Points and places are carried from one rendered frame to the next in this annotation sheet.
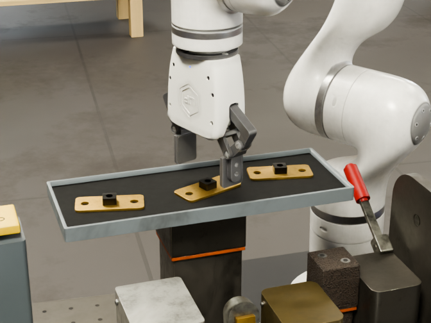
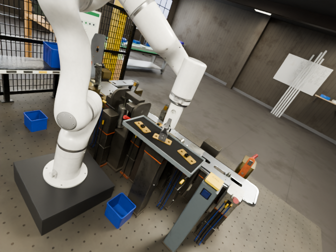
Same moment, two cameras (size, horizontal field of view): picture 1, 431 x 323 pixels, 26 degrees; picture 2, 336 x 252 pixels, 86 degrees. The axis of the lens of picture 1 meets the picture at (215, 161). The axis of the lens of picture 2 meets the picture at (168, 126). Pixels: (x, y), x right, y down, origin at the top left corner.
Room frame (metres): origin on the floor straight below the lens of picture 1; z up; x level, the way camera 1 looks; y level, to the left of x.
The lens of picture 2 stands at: (1.56, 0.45, 1.58)
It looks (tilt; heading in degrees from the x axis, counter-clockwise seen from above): 28 degrees down; 222
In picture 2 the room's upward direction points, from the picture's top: 23 degrees clockwise
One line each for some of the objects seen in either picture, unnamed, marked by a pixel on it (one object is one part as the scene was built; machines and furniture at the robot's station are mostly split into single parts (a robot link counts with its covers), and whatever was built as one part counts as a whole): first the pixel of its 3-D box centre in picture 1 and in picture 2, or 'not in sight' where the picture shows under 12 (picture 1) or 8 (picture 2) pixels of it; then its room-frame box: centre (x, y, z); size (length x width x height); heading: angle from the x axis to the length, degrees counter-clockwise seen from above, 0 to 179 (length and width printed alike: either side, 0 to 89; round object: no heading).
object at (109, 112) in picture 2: not in sight; (102, 140); (1.17, -0.33, 0.89); 0.09 x 0.08 x 0.38; 18
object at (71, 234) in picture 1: (199, 190); (163, 141); (1.08, 0.02, 1.16); 0.37 x 0.14 x 0.02; 108
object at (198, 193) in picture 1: (208, 184); (162, 138); (1.07, 0.01, 1.17); 0.08 x 0.04 x 0.01; 129
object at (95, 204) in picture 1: (109, 200); (186, 155); (1.03, 0.13, 1.17); 0.08 x 0.04 x 0.01; 96
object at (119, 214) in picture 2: not in sight; (119, 210); (1.18, 0.03, 0.75); 0.11 x 0.10 x 0.09; 108
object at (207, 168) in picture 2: not in sight; (160, 127); (0.82, -0.29, 1.00); 1.38 x 0.22 x 0.02; 108
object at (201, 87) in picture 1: (207, 84); (174, 111); (1.07, 0.01, 1.30); 0.10 x 0.07 x 0.11; 39
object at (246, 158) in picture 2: not in sight; (234, 180); (0.46, 0.20, 0.88); 0.14 x 0.09 x 0.36; 18
